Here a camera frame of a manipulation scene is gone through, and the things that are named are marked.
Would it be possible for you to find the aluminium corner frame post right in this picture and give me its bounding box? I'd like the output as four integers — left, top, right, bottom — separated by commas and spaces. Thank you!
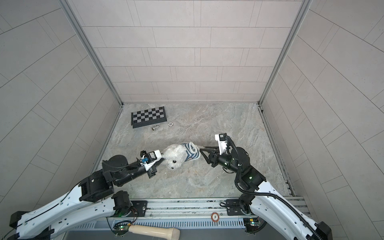
258, 0, 313, 106

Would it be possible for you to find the green circuit board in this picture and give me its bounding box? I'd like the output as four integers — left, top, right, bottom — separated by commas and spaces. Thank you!
113, 221, 132, 236
243, 218, 260, 234

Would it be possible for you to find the left green circuit board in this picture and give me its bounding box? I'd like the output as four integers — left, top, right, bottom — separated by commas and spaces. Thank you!
113, 221, 132, 236

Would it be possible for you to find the red round sticker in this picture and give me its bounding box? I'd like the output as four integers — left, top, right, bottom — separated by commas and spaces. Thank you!
211, 212, 220, 223

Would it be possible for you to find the aluminium corner frame post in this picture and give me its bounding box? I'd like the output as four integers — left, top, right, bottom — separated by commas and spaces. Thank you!
258, 0, 313, 106
58, 0, 124, 106

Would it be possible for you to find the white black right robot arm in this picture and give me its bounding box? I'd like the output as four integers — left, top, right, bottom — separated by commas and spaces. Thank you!
200, 147, 333, 240

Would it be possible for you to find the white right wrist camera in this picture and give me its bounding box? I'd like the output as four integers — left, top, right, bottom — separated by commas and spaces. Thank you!
215, 133, 228, 155

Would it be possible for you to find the right green circuit board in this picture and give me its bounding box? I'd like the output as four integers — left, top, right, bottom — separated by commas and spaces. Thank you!
243, 218, 260, 234

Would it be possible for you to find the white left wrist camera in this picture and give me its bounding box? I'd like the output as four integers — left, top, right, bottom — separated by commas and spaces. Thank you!
139, 150, 162, 172

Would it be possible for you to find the beige wooden handle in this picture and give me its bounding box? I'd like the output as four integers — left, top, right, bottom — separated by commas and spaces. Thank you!
129, 225, 181, 240

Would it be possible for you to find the blue white striped knit sweater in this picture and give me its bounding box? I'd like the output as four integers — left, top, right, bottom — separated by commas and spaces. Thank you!
182, 142, 201, 162

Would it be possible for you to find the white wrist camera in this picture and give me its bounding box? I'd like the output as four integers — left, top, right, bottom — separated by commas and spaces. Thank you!
139, 150, 162, 172
215, 133, 228, 155

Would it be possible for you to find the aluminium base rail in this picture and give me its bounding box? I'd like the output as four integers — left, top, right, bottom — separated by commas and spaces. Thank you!
58, 196, 307, 232

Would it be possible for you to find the folded black chess board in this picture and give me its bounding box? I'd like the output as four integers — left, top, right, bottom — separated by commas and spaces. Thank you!
131, 106, 167, 129

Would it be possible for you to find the aluminium corner frame post left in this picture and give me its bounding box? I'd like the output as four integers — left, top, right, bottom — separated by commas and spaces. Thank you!
58, 0, 124, 106

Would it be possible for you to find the small silver metal jar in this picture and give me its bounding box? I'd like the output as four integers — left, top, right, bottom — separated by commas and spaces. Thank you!
151, 125, 160, 131

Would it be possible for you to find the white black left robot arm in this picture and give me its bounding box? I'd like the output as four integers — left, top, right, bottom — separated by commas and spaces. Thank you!
8, 151, 164, 240

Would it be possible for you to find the white plush teddy bear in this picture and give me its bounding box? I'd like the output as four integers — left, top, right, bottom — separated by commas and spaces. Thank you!
162, 144, 188, 170

